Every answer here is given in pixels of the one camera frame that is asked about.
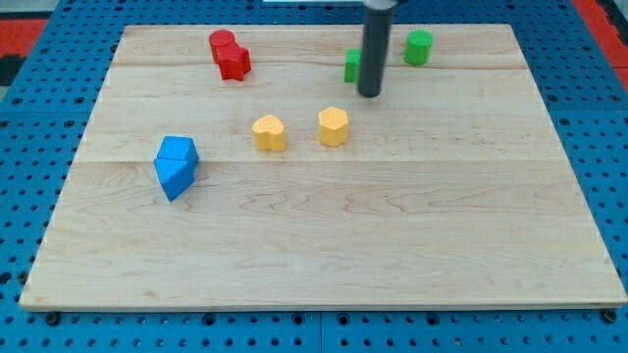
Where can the yellow hexagon block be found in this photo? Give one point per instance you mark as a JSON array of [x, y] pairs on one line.
[[333, 126]]

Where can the green star block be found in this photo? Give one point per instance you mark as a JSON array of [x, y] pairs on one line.
[[352, 65]]

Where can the red star block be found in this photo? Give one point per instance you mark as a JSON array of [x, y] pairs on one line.
[[234, 62]]

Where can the yellow heart block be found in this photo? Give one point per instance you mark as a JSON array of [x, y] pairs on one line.
[[269, 134]]

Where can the light wooden board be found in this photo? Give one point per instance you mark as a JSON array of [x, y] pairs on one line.
[[452, 191]]

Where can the blue cube block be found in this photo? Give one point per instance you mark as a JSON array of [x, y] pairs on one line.
[[177, 148]]

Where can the blue triangle block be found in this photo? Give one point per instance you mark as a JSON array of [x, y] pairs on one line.
[[175, 176]]

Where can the red cylinder block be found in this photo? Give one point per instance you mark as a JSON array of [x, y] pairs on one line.
[[219, 40]]

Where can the green cylinder block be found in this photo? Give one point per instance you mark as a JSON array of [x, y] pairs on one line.
[[418, 47]]

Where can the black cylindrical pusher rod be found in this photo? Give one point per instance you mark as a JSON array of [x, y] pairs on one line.
[[376, 31]]

